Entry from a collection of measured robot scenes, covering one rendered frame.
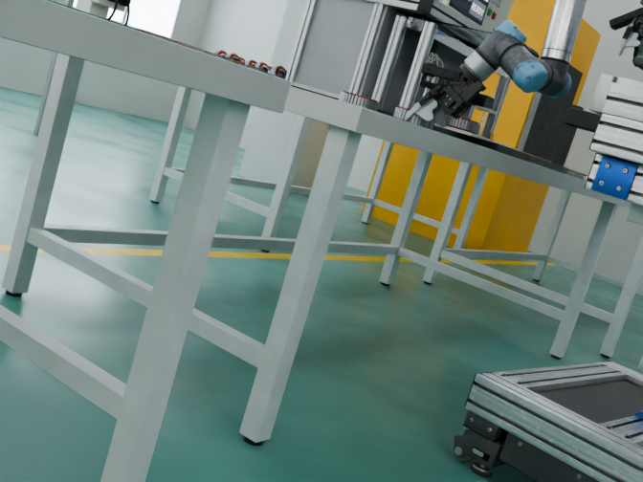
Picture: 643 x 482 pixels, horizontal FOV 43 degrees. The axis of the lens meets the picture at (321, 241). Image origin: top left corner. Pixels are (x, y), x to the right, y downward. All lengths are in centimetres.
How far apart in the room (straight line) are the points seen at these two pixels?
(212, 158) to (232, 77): 13
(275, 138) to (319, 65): 410
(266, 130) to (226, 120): 555
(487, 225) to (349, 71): 383
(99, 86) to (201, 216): 861
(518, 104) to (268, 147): 201
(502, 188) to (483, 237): 39
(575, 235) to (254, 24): 463
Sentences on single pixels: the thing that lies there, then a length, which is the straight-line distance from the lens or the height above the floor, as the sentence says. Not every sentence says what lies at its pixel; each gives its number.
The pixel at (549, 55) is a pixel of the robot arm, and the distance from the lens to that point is 220.
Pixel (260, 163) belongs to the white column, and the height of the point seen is 16.
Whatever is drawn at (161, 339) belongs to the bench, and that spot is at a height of 32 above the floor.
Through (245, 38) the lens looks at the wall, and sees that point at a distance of 1023.
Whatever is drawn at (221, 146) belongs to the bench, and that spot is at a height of 63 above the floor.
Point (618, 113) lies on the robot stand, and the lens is 203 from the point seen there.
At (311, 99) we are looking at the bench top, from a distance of 166.
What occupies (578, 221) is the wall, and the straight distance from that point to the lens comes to 797.
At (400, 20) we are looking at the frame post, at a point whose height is 104.
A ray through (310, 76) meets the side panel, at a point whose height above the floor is 81.
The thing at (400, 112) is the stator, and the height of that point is 77.
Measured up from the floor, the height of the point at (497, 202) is 44.
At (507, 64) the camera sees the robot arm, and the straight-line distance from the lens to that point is 211.
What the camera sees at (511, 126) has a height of 100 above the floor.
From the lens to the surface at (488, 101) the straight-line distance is 281.
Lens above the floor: 72
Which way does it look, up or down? 9 degrees down
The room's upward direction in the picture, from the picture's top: 17 degrees clockwise
